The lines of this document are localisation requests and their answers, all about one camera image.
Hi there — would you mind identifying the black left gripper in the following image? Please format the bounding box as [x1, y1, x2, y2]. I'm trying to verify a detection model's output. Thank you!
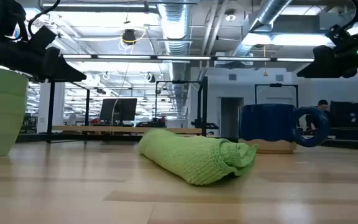
[0, 37, 87, 83]

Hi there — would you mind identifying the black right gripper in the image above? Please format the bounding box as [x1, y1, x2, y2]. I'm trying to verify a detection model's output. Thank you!
[296, 43, 358, 79]

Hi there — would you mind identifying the large green mug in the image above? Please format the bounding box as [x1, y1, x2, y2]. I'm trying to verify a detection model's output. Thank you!
[0, 63, 30, 159]

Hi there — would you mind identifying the blue mug with ring handle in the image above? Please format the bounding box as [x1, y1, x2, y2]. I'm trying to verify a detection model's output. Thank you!
[237, 103, 331, 155]

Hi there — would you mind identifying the person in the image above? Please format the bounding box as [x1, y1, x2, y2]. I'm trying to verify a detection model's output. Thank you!
[305, 99, 331, 131]

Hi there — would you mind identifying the black cabinet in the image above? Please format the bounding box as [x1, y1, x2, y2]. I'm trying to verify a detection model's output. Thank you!
[330, 100, 358, 141]

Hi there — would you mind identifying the black computer monitor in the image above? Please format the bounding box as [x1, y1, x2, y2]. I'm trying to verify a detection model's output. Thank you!
[99, 98, 138, 127]

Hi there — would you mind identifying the overhead light bar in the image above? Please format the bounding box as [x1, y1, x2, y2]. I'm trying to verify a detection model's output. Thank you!
[62, 54, 315, 63]

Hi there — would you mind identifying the rolled green towel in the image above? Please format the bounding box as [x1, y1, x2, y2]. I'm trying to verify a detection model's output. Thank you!
[138, 128, 259, 187]

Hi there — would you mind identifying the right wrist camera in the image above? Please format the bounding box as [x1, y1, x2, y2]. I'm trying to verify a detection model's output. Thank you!
[325, 21, 358, 52]

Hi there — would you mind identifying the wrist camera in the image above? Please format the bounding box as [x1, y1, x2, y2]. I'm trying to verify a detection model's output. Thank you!
[325, 21, 358, 52]
[26, 26, 58, 54]

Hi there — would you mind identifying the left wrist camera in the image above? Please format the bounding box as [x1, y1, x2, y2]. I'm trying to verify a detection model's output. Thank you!
[26, 26, 58, 54]

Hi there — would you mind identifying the black metal frame stand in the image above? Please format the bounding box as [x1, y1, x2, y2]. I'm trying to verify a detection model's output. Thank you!
[254, 83, 300, 108]
[155, 80, 202, 128]

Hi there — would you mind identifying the yellow hanging cord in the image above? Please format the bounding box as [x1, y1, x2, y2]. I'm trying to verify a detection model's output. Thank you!
[262, 45, 269, 77]

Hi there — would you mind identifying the black overhead camera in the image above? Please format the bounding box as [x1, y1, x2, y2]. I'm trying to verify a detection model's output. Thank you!
[122, 29, 137, 45]

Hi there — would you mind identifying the black table edge rail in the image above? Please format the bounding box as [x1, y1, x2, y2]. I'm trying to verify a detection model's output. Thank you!
[16, 133, 358, 152]

